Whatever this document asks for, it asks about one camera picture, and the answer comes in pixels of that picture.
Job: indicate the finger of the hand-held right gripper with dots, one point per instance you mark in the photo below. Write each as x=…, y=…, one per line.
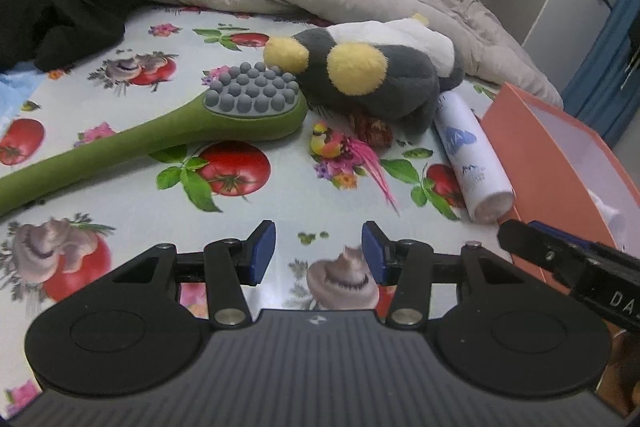
x=547, y=230
x=525, y=241

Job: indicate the green massage brush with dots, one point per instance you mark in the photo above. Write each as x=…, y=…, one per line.
x=150, y=142

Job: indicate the orange cardboard box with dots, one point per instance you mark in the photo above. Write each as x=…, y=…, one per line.
x=540, y=157

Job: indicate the grey wardrobe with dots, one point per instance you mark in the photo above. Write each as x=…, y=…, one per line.
x=545, y=7

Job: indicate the blue curtain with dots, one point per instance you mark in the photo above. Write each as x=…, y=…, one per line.
x=605, y=82

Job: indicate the pink feather toy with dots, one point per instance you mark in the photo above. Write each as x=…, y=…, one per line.
x=372, y=157

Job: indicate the small brown fuzzy item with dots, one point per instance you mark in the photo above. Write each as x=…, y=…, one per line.
x=372, y=129

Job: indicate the white spray bottle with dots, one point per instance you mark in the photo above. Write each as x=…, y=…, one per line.
x=475, y=172

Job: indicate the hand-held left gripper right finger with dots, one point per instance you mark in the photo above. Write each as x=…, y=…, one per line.
x=372, y=257

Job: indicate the grey penguin plush toy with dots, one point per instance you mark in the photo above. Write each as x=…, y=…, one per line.
x=390, y=72

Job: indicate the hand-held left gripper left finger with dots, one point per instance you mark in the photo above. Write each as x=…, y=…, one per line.
x=262, y=252

